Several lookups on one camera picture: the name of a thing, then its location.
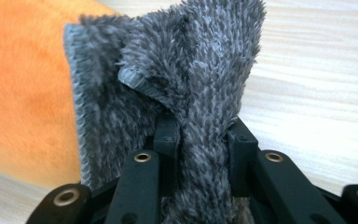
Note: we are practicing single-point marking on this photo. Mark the orange plush toy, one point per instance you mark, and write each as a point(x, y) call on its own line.
point(24, 93)

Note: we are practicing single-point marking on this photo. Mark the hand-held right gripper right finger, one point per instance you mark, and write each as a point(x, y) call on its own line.
point(242, 146)

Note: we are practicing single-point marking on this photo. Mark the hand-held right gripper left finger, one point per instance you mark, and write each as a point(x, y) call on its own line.
point(167, 140)

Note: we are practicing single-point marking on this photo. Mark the grey fluffy cloth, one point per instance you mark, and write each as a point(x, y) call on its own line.
point(199, 62)

